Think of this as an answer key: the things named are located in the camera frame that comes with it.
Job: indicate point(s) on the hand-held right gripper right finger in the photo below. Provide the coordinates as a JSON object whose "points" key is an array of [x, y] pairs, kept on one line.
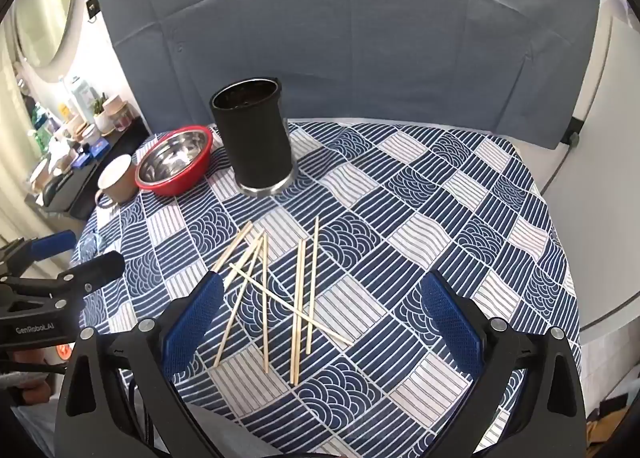
{"points": [[452, 323]]}

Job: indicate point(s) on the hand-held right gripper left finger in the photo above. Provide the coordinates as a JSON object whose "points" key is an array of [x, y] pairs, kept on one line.
{"points": [[192, 323]]}

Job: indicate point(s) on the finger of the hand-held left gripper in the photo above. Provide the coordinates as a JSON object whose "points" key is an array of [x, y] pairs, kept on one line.
{"points": [[52, 243], [95, 270]]}

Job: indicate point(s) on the pile of wooden chopsticks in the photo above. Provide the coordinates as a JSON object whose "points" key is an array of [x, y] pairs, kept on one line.
{"points": [[266, 313]]}

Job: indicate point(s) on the black utensil holder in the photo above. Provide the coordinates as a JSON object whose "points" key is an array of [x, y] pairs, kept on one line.
{"points": [[257, 138]]}

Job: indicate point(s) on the person's left hand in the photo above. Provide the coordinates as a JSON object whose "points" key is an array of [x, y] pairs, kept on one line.
{"points": [[35, 392]]}

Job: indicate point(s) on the beige mug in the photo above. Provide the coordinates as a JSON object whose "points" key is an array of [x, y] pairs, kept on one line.
{"points": [[120, 185]]}

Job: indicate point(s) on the beige curtain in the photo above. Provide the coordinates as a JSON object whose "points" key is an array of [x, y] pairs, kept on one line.
{"points": [[12, 163]]}

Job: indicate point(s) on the green bottle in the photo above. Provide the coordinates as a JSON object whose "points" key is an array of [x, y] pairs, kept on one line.
{"points": [[41, 140]]}

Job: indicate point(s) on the blue patterned tablecloth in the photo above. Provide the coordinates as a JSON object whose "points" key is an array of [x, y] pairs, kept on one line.
{"points": [[400, 218]]}

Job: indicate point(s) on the white succulent pot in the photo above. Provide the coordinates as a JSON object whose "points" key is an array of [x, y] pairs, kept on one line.
{"points": [[102, 122]]}

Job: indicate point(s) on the black side shelf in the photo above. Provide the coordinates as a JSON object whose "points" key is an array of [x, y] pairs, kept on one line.
{"points": [[127, 134]]}

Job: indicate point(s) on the red steel bowl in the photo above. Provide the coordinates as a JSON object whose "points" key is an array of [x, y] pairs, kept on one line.
{"points": [[172, 158]]}

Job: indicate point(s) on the pink lidded jar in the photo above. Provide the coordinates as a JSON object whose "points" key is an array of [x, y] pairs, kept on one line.
{"points": [[121, 120]]}

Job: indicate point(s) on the white plastic bottle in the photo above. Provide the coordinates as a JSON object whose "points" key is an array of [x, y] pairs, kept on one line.
{"points": [[80, 95]]}

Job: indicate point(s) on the grey backdrop cloth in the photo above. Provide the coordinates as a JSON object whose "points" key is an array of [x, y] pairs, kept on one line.
{"points": [[350, 38]]}

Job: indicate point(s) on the black wall plug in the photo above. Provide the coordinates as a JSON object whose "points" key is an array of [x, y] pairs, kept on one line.
{"points": [[574, 133]]}

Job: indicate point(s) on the black wall socket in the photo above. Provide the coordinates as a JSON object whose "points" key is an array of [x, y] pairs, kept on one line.
{"points": [[92, 8]]}

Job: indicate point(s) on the round wall mirror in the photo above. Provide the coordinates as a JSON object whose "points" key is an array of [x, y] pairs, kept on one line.
{"points": [[50, 3]]}

